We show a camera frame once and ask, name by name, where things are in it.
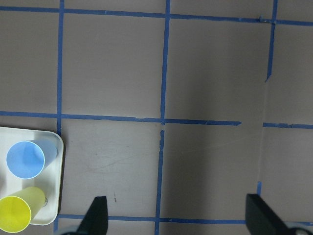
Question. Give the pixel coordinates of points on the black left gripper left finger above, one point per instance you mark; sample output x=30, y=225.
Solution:
x=95, y=221

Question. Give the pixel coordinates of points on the yellow plastic cup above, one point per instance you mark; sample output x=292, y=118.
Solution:
x=18, y=209

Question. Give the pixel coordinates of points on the cream plastic tray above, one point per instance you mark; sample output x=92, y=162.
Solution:
x=49, y=180

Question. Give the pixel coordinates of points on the blue plastic cup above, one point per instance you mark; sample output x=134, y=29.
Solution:
x=27, y=159

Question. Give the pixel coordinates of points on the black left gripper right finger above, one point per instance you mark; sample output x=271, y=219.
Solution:
x=262, y=220

